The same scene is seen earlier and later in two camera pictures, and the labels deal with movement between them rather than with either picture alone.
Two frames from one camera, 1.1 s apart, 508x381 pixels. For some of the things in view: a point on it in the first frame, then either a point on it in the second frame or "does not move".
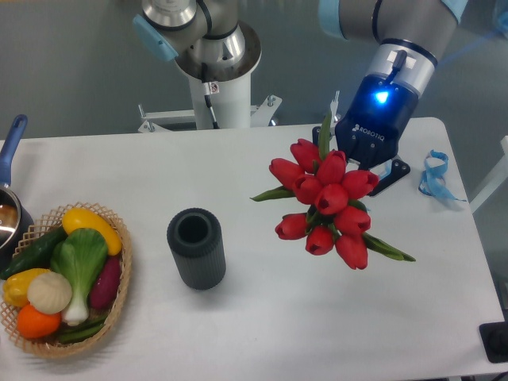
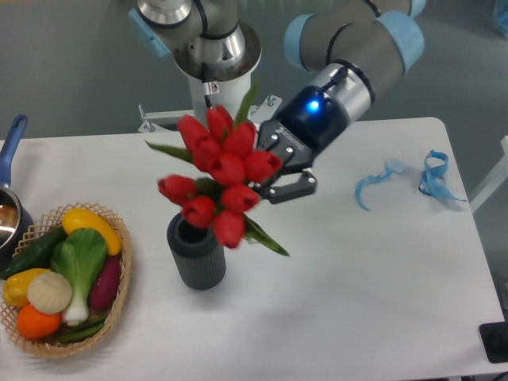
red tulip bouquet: x=317 y=178 → x=227 y=175
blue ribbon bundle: x=432 y=180 does not move
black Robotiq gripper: x=399 y=74 → x=310 y=121
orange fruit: x=35 y=325 does not move
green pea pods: x=90 y=327 does not move
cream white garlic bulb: x=49 y=293 does not move
